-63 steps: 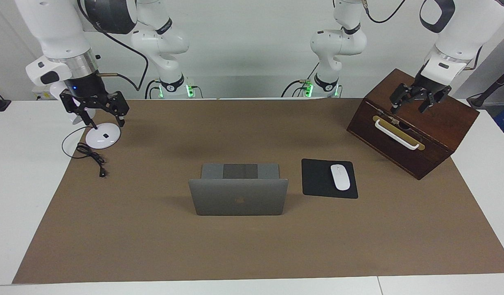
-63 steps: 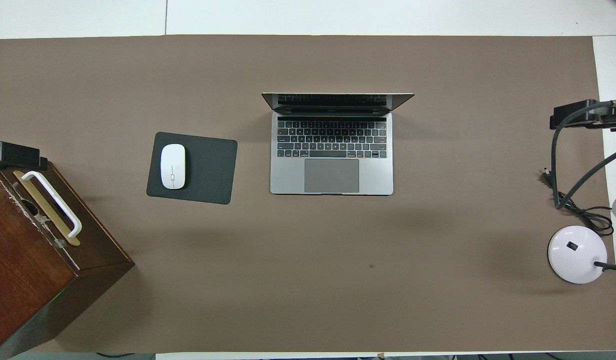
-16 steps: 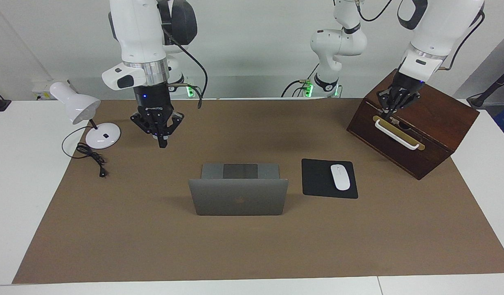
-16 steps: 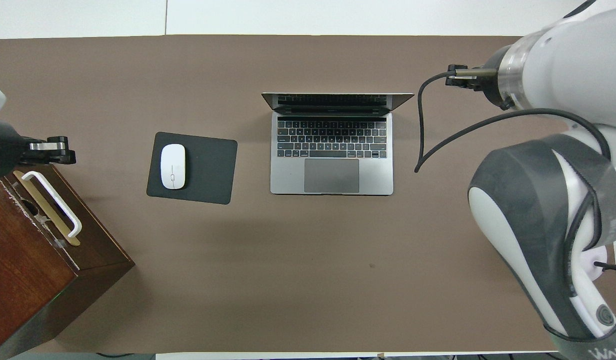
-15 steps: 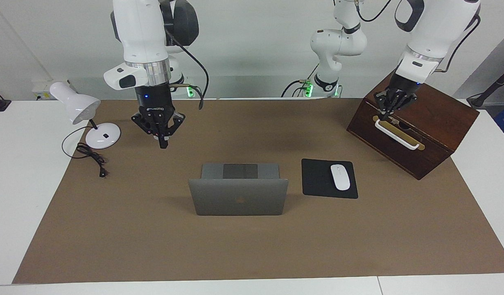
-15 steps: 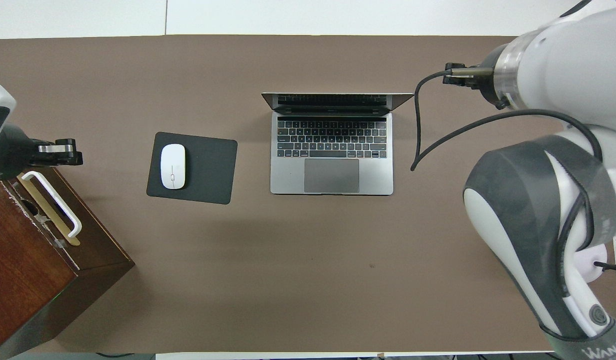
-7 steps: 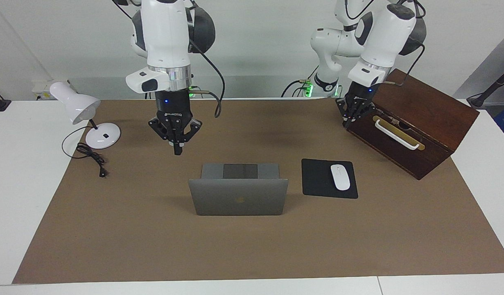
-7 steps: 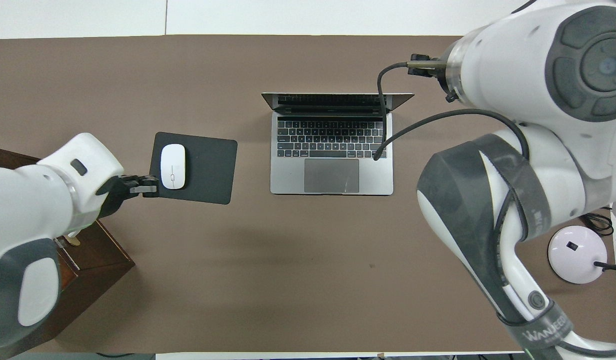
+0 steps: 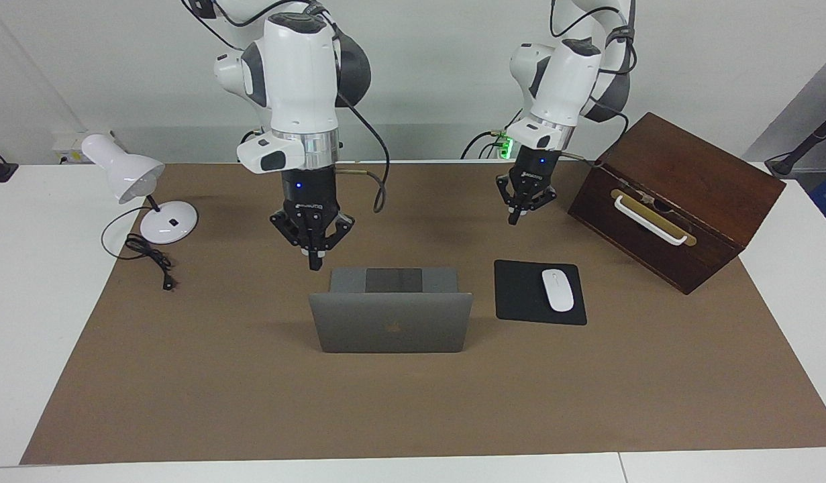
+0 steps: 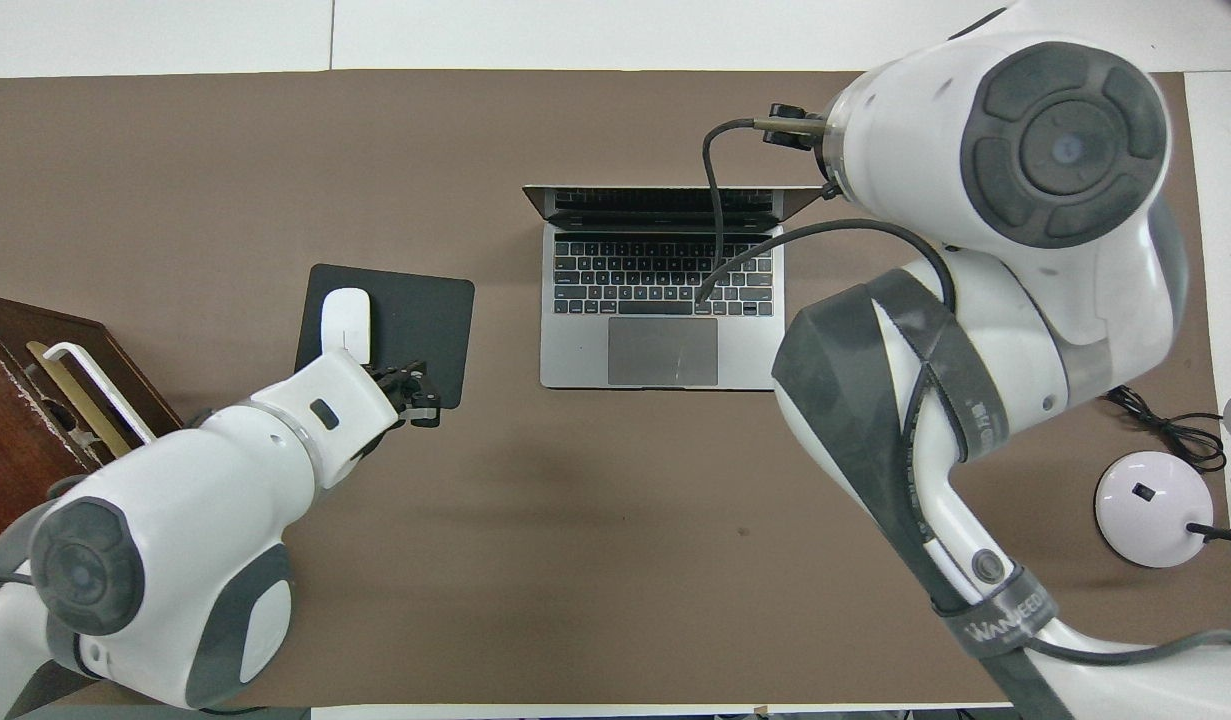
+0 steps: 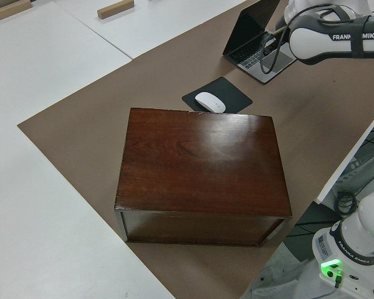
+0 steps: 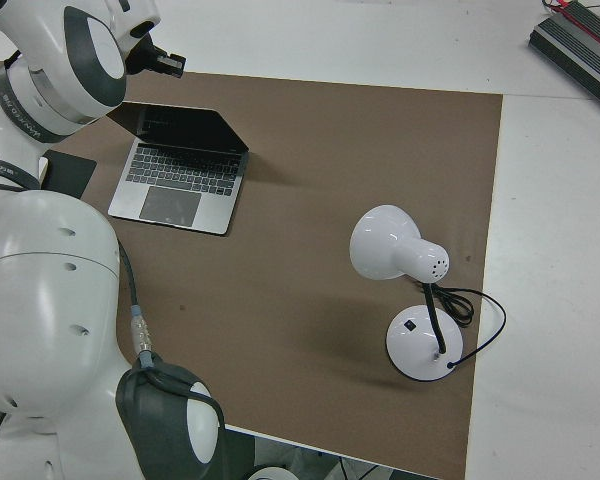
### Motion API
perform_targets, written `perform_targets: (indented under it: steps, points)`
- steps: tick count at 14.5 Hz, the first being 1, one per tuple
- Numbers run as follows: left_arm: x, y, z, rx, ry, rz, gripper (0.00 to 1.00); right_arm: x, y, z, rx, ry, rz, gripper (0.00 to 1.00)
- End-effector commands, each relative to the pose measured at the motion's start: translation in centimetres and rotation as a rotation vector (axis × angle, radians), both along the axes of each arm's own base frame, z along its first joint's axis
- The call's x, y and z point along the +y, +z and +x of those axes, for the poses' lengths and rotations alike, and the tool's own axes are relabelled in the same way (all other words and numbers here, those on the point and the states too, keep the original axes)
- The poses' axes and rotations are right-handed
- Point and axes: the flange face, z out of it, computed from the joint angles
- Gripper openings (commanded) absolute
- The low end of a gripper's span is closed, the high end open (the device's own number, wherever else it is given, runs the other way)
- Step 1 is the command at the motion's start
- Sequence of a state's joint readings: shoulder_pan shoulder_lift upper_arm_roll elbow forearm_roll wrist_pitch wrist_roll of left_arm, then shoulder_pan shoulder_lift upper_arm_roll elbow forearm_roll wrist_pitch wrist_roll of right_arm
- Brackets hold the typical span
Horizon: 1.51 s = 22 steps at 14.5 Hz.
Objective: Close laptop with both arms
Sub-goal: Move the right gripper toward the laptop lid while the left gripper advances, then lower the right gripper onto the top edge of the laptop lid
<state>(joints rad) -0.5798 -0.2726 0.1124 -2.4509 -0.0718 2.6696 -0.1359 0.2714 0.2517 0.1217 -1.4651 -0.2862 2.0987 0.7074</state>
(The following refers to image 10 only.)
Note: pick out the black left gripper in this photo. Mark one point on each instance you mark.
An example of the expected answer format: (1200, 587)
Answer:
(390, 385)

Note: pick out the grey laptop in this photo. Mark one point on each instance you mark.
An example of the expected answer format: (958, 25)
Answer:
(665, 350)

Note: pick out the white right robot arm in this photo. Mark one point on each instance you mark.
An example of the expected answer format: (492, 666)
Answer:
(1025, 300)

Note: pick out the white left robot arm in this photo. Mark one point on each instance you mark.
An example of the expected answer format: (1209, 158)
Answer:
(175, 520)

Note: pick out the black mouse pad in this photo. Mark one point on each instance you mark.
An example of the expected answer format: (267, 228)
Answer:
(415, 320)

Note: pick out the white computer mouse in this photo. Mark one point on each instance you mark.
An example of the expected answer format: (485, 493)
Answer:
(345, 320)

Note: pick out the brown table mat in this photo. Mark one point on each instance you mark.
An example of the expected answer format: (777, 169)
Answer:
(575, 560)

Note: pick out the dark brown wooden box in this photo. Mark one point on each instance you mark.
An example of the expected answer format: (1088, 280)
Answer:
(5, 440)

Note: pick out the white desk lamp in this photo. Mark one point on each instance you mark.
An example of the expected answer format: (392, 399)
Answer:
(1145, 510)

